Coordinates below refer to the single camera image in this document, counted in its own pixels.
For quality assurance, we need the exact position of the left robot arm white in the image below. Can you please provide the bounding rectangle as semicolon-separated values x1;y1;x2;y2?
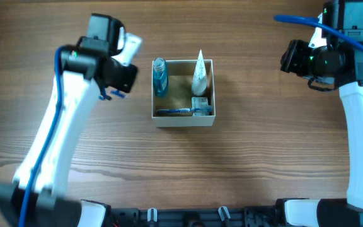
0;13;141;226

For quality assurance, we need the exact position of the blue Listerine mouthwash bottle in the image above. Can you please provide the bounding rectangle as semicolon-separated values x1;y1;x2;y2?
153;57;168;97

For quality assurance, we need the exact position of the blue white toothbrush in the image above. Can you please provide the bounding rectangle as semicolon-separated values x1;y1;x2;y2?
156;106;212;114

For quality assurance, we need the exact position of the green white soap box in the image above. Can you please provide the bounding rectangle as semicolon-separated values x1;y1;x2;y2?
192;97;212;117

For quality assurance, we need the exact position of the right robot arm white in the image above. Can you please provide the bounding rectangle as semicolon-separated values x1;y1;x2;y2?
275;1;363;226

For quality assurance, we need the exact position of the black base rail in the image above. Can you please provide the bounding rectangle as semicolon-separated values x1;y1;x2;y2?
112;206;280;227

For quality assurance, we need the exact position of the white Pantene tube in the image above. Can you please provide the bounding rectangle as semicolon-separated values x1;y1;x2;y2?
192;50;207;96

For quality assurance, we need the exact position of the white cardboard box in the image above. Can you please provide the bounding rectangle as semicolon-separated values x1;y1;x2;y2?
151;59;216;127

